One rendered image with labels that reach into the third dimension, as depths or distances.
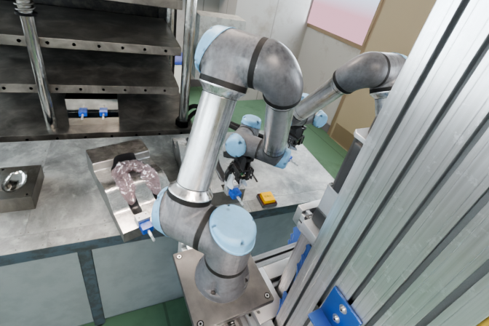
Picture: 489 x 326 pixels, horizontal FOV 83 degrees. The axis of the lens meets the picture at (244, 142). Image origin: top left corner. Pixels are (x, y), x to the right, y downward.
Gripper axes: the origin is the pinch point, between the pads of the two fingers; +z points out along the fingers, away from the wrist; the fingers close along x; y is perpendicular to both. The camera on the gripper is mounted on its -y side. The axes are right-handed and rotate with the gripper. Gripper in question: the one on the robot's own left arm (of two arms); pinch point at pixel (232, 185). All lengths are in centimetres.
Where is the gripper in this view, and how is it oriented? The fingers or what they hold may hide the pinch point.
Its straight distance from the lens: 124.4
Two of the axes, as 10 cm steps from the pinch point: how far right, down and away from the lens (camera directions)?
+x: 8.5, -1.1, 5.2
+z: -2.1, 8.4, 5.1
